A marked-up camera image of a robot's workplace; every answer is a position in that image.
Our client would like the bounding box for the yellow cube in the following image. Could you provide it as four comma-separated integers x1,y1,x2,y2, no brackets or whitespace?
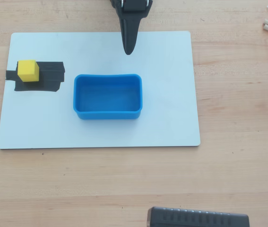
17,60,40,83

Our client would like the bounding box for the black ribbed device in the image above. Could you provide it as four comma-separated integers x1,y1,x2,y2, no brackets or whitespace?
147,206,250,227

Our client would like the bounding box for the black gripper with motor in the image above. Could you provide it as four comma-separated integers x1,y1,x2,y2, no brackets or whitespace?
110,0,154,56

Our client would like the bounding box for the white rectangular board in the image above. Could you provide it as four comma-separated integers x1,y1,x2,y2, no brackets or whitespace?
0,31,201,150

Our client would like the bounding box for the blue rectangular bin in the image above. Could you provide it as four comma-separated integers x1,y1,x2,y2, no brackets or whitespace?
72,73,144,120

